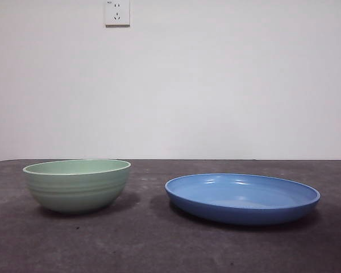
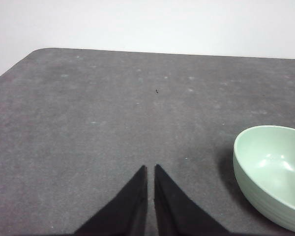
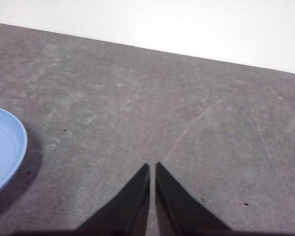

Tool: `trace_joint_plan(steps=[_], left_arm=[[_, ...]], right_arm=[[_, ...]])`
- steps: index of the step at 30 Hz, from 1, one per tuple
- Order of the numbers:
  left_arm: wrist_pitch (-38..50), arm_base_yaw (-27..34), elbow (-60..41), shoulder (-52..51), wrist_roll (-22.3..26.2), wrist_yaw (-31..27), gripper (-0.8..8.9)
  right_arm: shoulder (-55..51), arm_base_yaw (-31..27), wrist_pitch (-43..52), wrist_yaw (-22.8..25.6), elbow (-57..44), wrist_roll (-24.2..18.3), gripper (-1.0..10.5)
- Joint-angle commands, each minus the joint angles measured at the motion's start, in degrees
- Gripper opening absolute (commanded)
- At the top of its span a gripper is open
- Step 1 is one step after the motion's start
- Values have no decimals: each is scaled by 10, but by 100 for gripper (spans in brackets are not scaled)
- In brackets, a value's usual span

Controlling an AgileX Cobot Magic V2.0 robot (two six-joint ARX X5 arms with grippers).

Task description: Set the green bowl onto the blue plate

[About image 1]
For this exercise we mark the blue plate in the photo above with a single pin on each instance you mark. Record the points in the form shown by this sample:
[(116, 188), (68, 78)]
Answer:
[(244, 213)]

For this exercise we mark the white wall socket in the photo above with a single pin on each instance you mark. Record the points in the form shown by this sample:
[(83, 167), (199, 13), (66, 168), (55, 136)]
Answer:
[(117, 14)]

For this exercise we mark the green ribbed bowl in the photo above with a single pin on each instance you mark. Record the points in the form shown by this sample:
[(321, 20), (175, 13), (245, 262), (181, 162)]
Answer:
[(76, 193)]

